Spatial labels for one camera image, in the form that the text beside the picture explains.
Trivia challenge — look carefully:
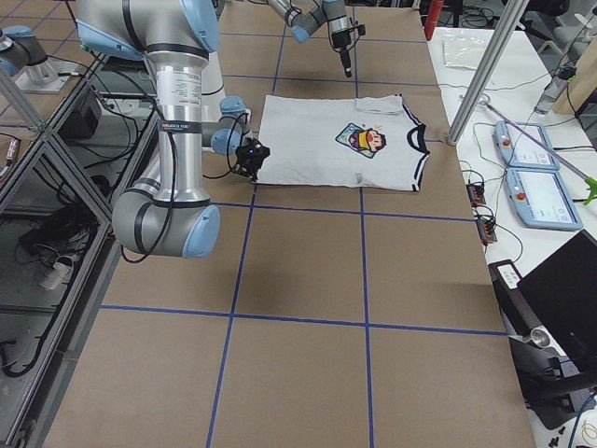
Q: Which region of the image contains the near blue teach pendant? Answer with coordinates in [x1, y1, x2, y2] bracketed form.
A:
[506, 168, 584, 231]

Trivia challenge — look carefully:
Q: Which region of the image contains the small orange circuit board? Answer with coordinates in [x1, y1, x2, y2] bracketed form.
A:
[465, 183, 486, 207]

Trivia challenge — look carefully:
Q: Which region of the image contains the far blue teach pendant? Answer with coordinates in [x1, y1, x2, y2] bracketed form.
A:
[493, 120, 560, 171]

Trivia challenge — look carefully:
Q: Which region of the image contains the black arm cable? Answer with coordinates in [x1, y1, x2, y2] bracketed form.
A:
[118, 111, 256, 265]

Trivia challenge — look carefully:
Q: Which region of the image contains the red cylinder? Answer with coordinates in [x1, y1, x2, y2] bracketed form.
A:
[423, 0, 444, 41]

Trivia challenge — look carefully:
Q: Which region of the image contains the metal reacher grabber tool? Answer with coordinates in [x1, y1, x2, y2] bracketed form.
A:
[479, 95, 597, 206]

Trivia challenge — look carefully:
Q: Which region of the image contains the black laptop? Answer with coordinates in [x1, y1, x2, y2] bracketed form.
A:
[489, 230, 596, 371]

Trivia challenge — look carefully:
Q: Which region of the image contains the aluminium frame post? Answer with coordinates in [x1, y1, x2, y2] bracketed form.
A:
[447, 0, 529, 146]

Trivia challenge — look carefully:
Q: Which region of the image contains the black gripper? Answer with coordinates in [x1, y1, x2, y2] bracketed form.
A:
[330, 29, 353, 77]
[234, 138, 271, 183]

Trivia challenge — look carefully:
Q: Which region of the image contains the grey cartoon print t-shirt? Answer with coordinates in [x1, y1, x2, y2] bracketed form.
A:
[257, 94, 430, 191]

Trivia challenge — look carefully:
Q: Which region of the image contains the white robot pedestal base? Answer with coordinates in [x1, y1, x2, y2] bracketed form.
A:
[201, 51, 252, 122]

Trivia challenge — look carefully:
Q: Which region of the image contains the blue teach pendant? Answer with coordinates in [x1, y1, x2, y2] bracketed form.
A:
[506, 168, 584, 231]
[493, 120, 560, 171]

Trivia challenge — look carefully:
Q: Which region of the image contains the clear plastic bag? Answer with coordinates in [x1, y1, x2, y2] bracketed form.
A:
[442, 35, 488, 70]

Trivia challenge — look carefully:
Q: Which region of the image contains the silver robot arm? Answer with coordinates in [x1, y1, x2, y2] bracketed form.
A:
[76, 1, 270, 260]
[266, 0, 353, 78]

